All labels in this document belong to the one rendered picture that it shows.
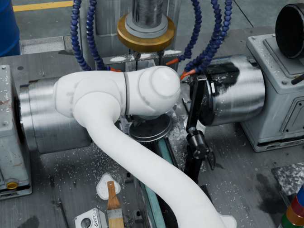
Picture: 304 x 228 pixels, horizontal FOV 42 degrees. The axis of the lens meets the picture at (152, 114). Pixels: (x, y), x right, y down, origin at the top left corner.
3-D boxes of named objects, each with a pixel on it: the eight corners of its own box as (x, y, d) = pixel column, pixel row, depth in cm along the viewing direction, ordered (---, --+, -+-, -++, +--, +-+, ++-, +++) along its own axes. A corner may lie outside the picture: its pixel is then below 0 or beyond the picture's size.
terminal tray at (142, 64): (124, 77, 144) (124, 62, 139) (152, 74, 147) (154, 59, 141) (131, 101, 137) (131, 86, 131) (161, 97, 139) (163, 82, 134)
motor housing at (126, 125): (113, 107, 155) (112, 71, 141) (160, 101, 159) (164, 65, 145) (123, 148, 142) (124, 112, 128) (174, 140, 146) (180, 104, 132)
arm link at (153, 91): (169, 78, 105) (120, 79, 102) (185, 57, 90) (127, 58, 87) (173, 118, 102) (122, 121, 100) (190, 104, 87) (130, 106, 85)
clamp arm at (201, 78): (184, 128, 140) (195, 74, 122) (192, 126, 141) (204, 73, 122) (187, 135, 138) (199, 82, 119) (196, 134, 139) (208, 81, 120)
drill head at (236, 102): (166, 96, 162) (172, 47, 143) (258, 83, 170) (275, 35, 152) (184, 144, 146) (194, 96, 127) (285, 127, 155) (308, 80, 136)
